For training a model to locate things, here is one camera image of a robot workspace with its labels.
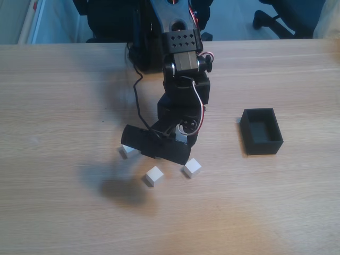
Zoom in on white leaning board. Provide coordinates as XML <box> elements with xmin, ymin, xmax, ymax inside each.
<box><xmin>17</xmin><ymin>0</ymin><xmax>46</xmax><ymax>45</ymax></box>

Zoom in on white cube block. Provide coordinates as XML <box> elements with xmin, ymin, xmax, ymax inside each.
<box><xmin>145</xmin><ymin>165</ymin><xmax>164</xmax><ymax>187</ymax></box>
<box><xmin>118</xmin><ymin>144</ymin><xmax>141</xmax><ymax>159</ymax></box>
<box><xmin>182</xmin><ymin>158</ymin><xmax>202</xmax><ymax>179</ymax></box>

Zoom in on black open box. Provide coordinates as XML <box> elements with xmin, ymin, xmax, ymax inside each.
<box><xmin>240</xmin><ymin>107</ymin><xmax>284</xmax><ymax>156</ymax></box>

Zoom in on white and red servo wire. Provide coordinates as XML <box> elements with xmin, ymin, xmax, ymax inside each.
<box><xmin>176</xmin><ymin>52</ymin><xmax>216</xmax><ymax>136</ymax></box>

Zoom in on black camera cable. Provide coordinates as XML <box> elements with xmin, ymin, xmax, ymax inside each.
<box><xmin>124</xmin><ymin>42</ymin><xmax>165</xmax><ymax>139</ymax></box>

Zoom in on person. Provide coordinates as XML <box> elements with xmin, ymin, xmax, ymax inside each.
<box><xmin>312</xmin><ymin>0</ymin><xmax>340</xmax><ymax>63</ymax></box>

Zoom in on black oval camera box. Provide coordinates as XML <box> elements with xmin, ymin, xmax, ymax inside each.
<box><xmin>121</xmin><ymin>124</ymin><xmax>192</xmax><ymax>165</ymax></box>

